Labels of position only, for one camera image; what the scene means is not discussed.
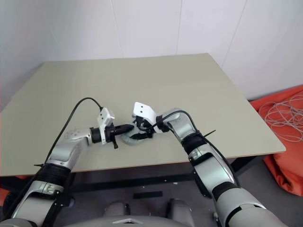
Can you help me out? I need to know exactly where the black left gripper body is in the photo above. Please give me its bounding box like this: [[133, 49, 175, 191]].
[[106, 126, 119, 150]]

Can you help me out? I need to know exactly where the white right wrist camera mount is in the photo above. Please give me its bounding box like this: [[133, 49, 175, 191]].
[[131, 102, 158, 126]]

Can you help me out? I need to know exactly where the grey robot torso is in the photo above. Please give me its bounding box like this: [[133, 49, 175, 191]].
[[0, 213, 228, 227]]

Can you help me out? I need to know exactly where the dark rounded robot shape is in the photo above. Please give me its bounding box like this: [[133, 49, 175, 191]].
[[166, 198, 193, 217], [102, 200, 131, 217]]

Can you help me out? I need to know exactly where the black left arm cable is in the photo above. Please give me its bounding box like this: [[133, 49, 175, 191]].
[[35, 97, 104, 166]]

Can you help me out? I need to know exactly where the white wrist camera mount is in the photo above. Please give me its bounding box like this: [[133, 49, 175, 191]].
[[131, 102, 158, 126], [96, 107, 116, 145]]

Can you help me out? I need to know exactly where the black floor strip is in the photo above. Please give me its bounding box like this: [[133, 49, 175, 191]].
[[133, 191, 164, 200]]

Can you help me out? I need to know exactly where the black table frame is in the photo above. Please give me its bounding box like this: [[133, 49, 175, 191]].
[[68, 153, 264, 191]]

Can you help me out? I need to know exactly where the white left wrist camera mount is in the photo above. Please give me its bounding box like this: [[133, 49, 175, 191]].
[[96, 107, 116, 145]]

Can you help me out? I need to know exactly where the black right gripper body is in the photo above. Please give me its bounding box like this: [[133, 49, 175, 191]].
[[132, 116, 156, 139]]

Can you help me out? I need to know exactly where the grey coiled cable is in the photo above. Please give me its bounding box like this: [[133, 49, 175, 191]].
[[258, 92, 303, 143]]

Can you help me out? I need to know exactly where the grey tape roll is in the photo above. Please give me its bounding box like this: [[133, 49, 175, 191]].
[[121, 135, 144, 146]]

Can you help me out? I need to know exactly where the orange beanbag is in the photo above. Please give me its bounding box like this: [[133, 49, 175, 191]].
[[250, 85, 303, 197]]

